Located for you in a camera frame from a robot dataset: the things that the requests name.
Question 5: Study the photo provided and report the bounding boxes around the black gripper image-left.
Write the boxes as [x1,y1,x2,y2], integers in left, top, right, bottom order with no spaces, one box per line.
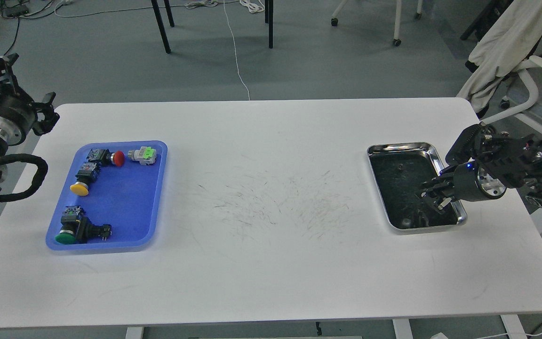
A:
[0,53,60,146]

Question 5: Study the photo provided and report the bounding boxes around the beige cloth on chair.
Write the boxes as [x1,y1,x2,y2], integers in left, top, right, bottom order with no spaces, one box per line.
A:
[457,0,542,118]

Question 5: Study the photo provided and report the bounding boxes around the white floor cable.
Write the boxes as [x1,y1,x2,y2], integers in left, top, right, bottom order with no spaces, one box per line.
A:
[185,0,265,101]

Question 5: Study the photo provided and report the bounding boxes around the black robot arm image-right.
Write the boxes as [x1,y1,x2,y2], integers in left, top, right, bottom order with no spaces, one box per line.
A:
[416,123,542,214]

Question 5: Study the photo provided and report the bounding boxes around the red push button switch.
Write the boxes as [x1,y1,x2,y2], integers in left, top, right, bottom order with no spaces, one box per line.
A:
[86,148,126,167]

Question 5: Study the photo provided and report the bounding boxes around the silver metal tray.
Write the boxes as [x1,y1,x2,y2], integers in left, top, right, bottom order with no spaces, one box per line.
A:
[367,142,468,234]

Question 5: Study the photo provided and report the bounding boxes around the white rolling chair base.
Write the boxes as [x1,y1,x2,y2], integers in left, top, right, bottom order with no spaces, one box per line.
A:
[330,0,406,48]

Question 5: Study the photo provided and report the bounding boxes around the black floor cable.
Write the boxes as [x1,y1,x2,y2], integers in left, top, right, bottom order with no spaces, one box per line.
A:
[0,0,64,57]

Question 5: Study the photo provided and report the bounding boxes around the black chair legs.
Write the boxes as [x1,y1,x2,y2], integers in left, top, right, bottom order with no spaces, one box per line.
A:
[151,0,274,54]

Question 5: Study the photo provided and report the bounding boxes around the yellow push button switch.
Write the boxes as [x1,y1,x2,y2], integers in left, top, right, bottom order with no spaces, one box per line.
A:
[69,161,101,196]

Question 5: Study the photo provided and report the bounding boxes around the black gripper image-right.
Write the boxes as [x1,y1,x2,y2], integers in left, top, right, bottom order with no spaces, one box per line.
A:
[420,161,507,214]

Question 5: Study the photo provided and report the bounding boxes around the black switch block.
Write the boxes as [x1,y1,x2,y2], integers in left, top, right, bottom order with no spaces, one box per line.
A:
[76,218,112,244]

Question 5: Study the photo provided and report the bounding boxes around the grey green connector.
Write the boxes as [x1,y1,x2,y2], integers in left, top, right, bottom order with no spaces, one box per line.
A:
[127,146,157,166]

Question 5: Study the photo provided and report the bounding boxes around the blue plastic tray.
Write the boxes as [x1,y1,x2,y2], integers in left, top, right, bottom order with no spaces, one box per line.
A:
[45,141,168,253]

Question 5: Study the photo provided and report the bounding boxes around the green push button switch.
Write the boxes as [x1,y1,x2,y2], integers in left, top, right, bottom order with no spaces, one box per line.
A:
[55,205,86,245]

